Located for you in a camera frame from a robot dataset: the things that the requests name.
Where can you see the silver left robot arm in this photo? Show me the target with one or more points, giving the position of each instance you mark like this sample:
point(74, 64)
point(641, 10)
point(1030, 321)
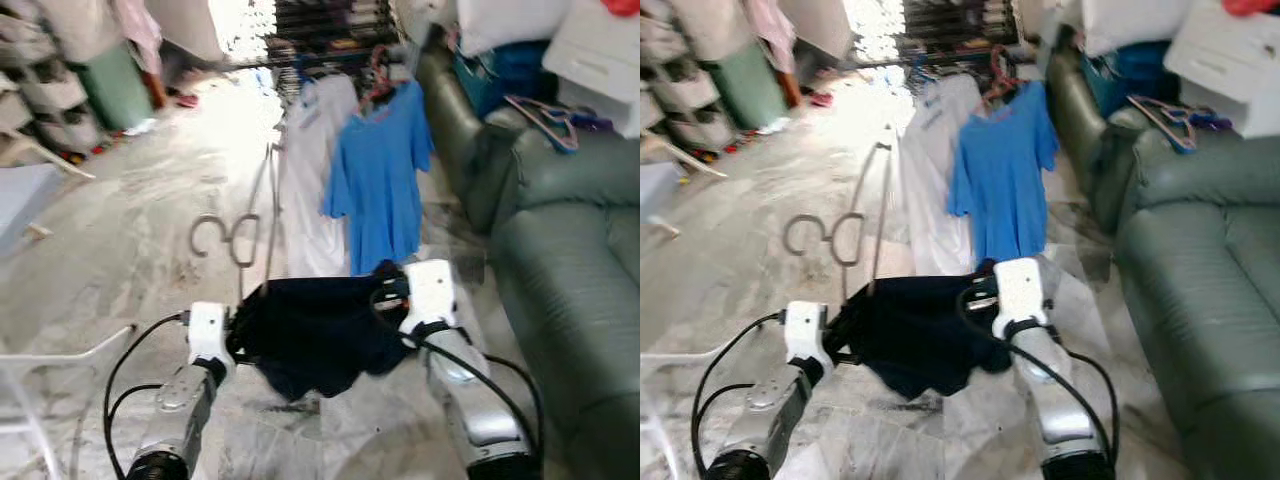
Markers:
point(180, 410)
point(770, 415)

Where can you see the pink clothes hanger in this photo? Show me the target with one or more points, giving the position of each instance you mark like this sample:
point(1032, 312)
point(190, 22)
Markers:
point(378, 78)
point(540, 112)
point(1165, 112)
point(1000, 78)
point(271, 200)
point(880, 200)

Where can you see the navy garment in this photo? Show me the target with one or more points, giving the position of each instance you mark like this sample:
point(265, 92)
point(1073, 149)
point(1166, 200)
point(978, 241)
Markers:
point(920, 330)
point(320, 330)

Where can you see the green plastic storage bin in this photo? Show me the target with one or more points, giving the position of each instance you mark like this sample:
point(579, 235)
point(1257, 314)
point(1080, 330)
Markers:
point(755, 85)
point(115, 85)

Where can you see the large white garment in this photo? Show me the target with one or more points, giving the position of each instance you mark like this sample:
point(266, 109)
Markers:
point(310, 170)
point(930, 170)

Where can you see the grey folding table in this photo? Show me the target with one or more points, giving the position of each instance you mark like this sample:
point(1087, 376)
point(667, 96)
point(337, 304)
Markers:
point(655, 190)
point(25, 195)

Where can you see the pink towel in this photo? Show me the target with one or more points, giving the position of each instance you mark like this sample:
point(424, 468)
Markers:
point(775, 30)
point(140, 30)

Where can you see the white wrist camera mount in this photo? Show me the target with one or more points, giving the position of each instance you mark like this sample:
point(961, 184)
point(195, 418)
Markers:
point(1020, 290)
point(432, 290)
point(805, 330)
point(208, 330)

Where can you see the blue plastic box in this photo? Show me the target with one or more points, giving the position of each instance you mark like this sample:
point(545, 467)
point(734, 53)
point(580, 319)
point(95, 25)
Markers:
point(1130, 70)
point(510, 70)

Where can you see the black clothes drying rack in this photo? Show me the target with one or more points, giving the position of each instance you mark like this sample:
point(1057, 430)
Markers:
point(330, 25)
point(960, 25)

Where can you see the dark green sofa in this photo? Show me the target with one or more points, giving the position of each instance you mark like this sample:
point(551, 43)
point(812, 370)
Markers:
point(570, 280)
point(1200, 280)

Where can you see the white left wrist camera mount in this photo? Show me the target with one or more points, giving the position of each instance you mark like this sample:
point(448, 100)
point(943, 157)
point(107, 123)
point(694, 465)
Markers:
point(208, 330)
point(805, 330)

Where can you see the blue shirt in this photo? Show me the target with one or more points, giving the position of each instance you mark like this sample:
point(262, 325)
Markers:
point(1005, 180)
point(380, 180)

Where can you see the white plastic drawer box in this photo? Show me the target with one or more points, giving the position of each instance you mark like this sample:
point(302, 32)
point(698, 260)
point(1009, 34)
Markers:
point(595, 55)
point(1225, 55)

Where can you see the red cloth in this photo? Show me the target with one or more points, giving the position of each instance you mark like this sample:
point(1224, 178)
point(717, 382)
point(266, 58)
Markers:
point(620, 5)
point(1250, 5)

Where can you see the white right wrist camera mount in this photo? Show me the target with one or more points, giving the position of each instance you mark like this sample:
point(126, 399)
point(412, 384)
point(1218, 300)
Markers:
point(1020, 290)
point(432, 290)

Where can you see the white storage trolley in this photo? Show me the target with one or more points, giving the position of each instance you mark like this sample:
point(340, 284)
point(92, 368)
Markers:
point(680, 90)
point(40, 90)

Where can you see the pink slippers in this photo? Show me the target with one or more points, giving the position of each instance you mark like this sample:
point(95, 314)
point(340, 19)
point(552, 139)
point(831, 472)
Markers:
point(822, 99)
point(185, 100)

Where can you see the white pillow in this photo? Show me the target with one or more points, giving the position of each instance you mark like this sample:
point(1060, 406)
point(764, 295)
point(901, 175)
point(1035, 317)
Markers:
point(510, 20)
point(1135, 20)

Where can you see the cream baby high chair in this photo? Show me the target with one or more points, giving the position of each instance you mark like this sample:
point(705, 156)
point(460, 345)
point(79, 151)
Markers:
point(45, 155)
point(690, 157)

